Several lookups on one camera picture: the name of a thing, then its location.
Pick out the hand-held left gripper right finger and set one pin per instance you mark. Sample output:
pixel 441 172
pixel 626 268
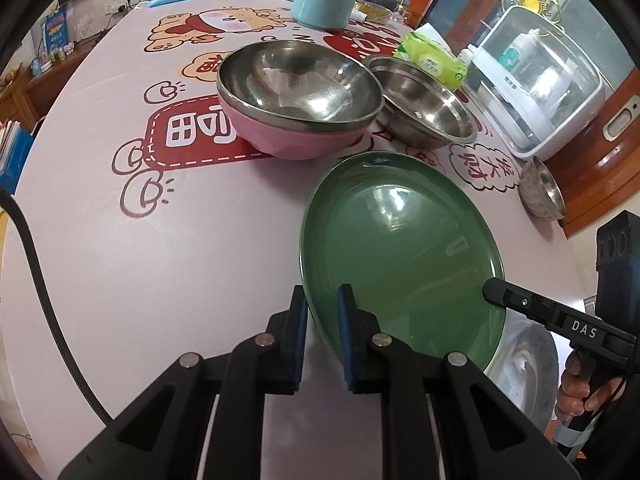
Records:
pixel 345 340

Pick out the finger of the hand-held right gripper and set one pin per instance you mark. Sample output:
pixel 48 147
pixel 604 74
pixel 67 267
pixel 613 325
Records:
pixel 515 297

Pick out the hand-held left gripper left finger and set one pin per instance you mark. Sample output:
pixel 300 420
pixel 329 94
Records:
pixel 300 340

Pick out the small steel bowl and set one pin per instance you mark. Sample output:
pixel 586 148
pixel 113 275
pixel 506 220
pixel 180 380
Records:
pixel 542 192

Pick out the green plate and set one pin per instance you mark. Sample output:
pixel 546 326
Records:
pixel 400 240

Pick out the person's right hand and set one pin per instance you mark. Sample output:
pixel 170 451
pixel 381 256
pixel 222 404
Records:
pixel 570 390

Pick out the pale patterned plate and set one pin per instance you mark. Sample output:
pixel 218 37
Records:
pixel 525 370

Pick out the white sterilizer cabinet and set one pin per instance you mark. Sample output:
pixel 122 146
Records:
pixel 565 130

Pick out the pink steel bowl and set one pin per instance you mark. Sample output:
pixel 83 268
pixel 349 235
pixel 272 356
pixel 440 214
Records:
pixel 280 135

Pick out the wide steel bowl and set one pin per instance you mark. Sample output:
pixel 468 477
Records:
pixel 425 105

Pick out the white bottle with green label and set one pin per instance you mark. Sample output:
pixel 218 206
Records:
pixel 515 55

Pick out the green tissue pack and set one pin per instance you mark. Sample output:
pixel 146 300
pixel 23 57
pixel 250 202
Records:
pixel 435 57

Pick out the round yellow tin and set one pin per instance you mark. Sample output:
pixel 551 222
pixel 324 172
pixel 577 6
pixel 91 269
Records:
pixel 375 12

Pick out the blue plastic stool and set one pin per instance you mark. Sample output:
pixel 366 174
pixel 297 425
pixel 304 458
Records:
pixel 22 165

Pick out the stack of books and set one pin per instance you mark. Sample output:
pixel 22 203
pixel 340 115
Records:
pixel 7 137

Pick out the wooden television cabinet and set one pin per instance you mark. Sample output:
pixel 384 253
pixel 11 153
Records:
pixel 45 80

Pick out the blue printed box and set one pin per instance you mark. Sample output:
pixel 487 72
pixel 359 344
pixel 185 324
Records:
pixel 55 30

